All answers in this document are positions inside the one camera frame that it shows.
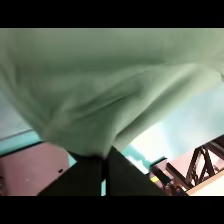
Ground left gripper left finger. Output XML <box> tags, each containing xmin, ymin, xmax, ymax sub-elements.
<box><xmin>37</xmin><ymin>155</ymin><xmax>105</xmax><ymax>197</ymax></box>

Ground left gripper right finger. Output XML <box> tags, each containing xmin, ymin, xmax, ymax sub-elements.
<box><xmin>105</xmin><ymin>145</ymin><xmax>168</xmax><ymax>197</ymax></box>

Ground pale green shirt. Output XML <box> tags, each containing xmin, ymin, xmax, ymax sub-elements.
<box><xmin>0</xmin><ymin>28</ymin><xmax>224</xmax><ymax>159</ymax></box>

